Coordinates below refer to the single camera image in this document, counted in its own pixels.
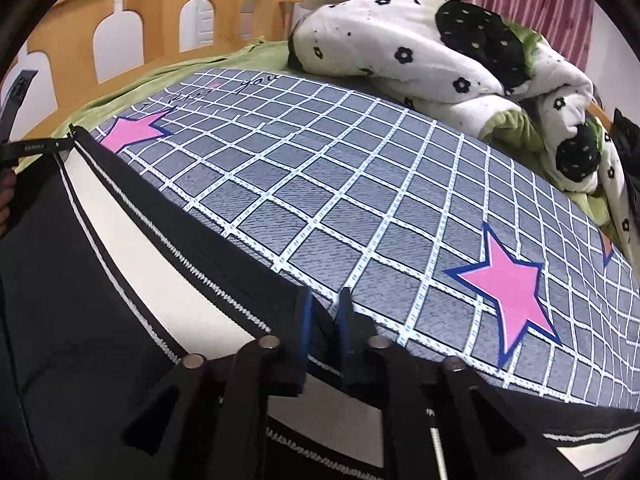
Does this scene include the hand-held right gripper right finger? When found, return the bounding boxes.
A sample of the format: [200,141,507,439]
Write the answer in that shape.
[334,287,586,480]

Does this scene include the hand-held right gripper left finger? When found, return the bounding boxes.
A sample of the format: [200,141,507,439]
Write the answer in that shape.
[122,290,331,480]

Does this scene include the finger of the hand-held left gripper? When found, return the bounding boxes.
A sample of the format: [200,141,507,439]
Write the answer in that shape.
[0,67,63,162]

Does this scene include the black pants with white stripe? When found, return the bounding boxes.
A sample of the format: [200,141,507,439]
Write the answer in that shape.
[0,125,640,480]

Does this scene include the grey grid blanket with stars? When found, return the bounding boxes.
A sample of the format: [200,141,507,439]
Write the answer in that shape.
[97,65,640,411]

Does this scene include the white floral quilt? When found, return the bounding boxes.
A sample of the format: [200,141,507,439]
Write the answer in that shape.
[287,0,640,246]

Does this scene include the black knitted garment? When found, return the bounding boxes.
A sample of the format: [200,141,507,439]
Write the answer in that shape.
[612,107,640,191]

